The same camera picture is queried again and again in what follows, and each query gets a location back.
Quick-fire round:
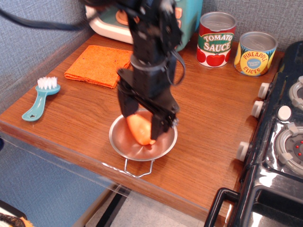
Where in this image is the tomato sauce can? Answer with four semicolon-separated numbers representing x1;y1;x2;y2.
196;11;237;68

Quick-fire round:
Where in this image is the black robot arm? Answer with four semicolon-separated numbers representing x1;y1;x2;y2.
83;0;183;140

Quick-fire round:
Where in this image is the orange toy carrot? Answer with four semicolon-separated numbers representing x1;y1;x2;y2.
126;114;156;146

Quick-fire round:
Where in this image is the black toy stove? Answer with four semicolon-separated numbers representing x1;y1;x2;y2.
205;41;303;227

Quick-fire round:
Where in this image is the pineapple slices can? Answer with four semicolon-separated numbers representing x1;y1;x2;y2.
234;31;278;77

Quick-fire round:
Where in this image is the silver metal bowl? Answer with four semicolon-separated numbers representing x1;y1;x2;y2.
109;115;178;178

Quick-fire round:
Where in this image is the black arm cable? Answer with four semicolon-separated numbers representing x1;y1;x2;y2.
0;8;95;31

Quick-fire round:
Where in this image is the teal toy microwave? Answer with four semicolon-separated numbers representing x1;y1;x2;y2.
89;0;203;51

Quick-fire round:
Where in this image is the orange folded cloth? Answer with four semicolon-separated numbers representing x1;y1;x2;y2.
64;45;132;88

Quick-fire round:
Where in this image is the teal dish brush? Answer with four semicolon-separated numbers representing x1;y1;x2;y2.
22;77;61;122

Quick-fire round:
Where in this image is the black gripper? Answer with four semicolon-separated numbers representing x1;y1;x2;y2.
118;54;179;140

